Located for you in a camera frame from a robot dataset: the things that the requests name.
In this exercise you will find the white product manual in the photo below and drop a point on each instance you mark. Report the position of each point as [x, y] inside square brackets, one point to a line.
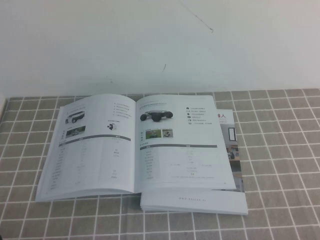
[100, 150]

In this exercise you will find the closed catalog with photo cover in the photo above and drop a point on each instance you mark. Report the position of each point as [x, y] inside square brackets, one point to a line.
[225, 200]

